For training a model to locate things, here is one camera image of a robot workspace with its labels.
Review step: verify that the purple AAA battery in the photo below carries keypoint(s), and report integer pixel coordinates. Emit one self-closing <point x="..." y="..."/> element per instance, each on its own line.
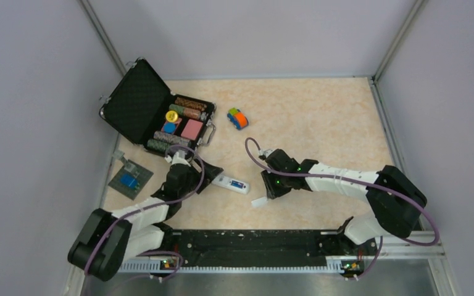
<point x="238" y="185"/>

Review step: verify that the black poker chip case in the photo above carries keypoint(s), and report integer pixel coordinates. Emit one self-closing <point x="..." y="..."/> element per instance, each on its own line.
<point x="137" y="106"/>

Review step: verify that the colourful toy brick car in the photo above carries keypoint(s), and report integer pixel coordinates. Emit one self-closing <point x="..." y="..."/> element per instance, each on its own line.
<point x="237" y="118"/>

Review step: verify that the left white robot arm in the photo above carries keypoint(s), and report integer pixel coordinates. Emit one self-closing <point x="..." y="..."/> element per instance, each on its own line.
<point x="108" y="239"/>

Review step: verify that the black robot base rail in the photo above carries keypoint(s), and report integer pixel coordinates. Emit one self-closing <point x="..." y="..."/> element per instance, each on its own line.
<point x="260" y="250"/>

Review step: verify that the brown chip stack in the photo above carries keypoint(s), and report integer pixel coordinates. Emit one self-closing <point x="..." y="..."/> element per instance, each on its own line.
<point x="188" y="103"/>

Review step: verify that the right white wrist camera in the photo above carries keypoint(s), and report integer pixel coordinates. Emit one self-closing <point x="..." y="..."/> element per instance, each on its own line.
<point x="264" y="154"/>

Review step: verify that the pink playing card deck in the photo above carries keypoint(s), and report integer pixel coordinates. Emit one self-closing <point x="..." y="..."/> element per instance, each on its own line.
<point x="192" y="129"/>

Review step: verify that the blue green lego brick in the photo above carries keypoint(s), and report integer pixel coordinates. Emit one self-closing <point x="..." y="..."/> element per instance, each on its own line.
<point x="129" y="181"/>

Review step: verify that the yellow big blind button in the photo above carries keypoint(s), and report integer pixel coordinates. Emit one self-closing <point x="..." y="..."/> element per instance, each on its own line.
<point x="172" y="116"/>

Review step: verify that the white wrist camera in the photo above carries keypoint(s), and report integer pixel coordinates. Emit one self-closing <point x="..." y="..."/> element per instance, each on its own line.
<point x="178" y="157"/>
<point x="264" y="154"/>

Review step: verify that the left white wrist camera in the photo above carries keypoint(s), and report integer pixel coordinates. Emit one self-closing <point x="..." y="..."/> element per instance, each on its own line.
<point x="178" y="157"/>

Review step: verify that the green purple chip stack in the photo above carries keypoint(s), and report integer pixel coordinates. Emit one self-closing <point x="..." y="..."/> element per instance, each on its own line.
<point x="164" y="148"/>

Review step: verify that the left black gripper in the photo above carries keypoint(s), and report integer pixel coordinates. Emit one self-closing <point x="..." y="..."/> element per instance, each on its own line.
<point x="211" y="172"/>

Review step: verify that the blue dealer chip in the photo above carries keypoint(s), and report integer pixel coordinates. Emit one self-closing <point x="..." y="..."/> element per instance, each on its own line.
<point x="169" y="128"/>

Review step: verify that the white remote control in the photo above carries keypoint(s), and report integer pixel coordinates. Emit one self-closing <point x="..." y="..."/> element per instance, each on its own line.
<point x="223" y="181"/>

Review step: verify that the grey lego post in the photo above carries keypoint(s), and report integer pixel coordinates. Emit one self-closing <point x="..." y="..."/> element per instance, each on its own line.
<point x="124" y="161"/>

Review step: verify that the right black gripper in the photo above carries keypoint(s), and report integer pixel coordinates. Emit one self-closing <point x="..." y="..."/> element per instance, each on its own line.
<point x="273" y="192"/>

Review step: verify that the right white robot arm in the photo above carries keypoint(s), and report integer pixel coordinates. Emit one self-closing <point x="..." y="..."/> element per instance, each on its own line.
<point x="395" y="202"/>

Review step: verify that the white battery cover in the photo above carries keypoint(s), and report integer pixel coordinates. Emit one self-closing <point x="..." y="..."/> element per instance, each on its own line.
<point x="260" y="202"/>

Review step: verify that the green red chip stack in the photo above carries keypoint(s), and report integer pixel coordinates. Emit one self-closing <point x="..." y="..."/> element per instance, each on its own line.
<point x="186" y="111"/>

